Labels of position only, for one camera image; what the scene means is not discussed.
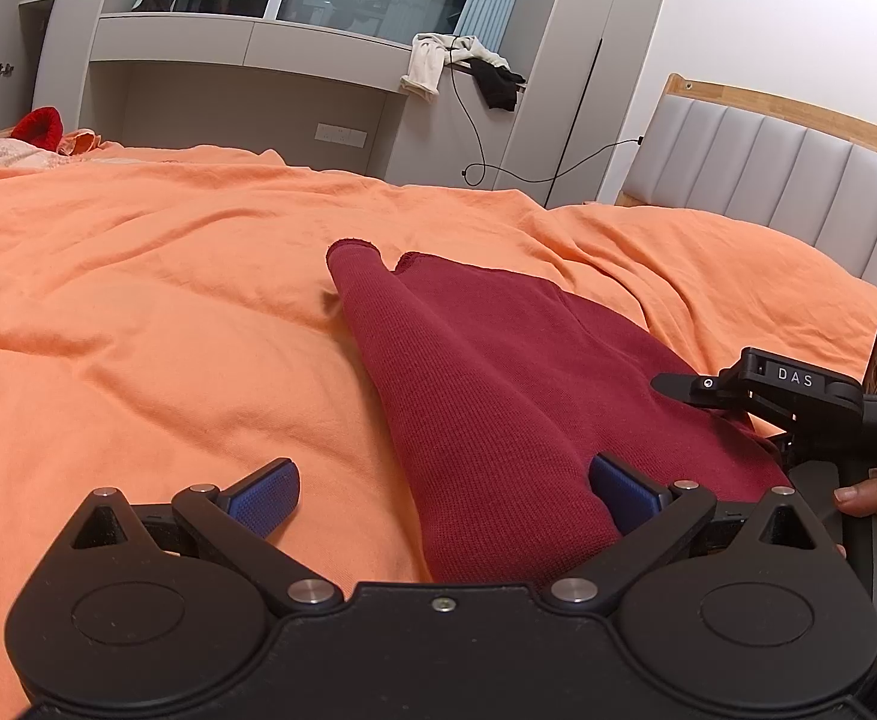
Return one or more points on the pink patterned bedsheet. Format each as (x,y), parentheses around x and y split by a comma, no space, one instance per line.
(16,153)

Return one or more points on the bright red hat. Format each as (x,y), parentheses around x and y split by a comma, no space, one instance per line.
(41,128)

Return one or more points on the orange small cloth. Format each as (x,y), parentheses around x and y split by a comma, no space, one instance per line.
(78,142)

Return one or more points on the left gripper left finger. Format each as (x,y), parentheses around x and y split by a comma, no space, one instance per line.
(230,527)

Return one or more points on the white garment on sill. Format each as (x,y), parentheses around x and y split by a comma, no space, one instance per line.
(431,52)

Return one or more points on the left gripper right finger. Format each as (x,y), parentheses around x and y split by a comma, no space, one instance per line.
(656,524)

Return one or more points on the grey padded headboard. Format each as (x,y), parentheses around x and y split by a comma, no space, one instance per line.
(800,169)

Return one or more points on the orange bed blanket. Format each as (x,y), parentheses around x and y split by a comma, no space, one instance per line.
(167,318)

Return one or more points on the white wall socket plate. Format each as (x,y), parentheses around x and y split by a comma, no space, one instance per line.
(344,136)

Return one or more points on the dark red knit sweater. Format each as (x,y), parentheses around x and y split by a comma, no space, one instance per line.
(500,390)

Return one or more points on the black garment on sill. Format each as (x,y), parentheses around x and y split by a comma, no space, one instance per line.
(498,85)

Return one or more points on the grey window desk cabinet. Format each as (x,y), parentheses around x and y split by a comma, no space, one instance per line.
(159,80)

